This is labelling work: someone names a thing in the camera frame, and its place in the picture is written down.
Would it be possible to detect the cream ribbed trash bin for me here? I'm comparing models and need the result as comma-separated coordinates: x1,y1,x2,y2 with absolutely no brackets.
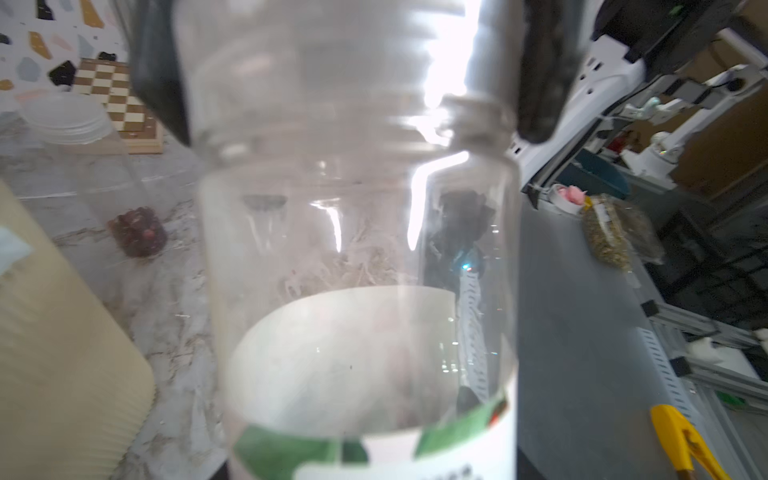
1,186,156,479

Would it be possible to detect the white lid tea jar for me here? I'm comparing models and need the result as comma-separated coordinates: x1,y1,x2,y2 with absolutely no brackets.
172,1,524,479

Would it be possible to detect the bag of dried herbs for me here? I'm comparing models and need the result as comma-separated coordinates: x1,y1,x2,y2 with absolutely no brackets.
581,194,665,272

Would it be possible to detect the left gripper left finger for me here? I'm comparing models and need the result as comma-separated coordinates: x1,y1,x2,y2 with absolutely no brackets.
113,0,191,147

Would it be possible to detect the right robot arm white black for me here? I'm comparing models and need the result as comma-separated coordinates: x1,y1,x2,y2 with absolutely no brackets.
404,1,735,411

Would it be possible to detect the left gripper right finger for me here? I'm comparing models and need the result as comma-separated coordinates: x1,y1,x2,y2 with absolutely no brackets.
517,0,594,144

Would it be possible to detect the wooden chessboard box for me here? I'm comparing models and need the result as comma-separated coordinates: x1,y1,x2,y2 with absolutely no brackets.
72,59,164,154

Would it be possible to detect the yellow clamp tool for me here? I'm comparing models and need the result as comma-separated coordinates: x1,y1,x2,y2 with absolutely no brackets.
650,404,731,480

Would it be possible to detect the pink white small object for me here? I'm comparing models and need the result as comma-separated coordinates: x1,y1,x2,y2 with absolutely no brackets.
548,184,587,216

